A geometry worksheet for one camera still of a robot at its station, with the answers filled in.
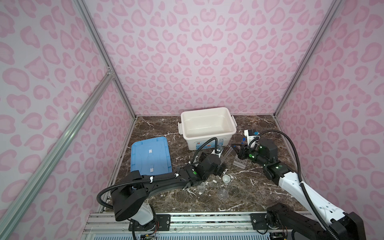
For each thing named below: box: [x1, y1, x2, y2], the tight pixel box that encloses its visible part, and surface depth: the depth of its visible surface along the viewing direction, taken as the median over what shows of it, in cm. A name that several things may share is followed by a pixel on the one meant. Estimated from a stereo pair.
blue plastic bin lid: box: [130, 136, 173, 176], surface depth 100 cm
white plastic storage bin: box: [178, 107, 238, 151], surface depth 106 cm
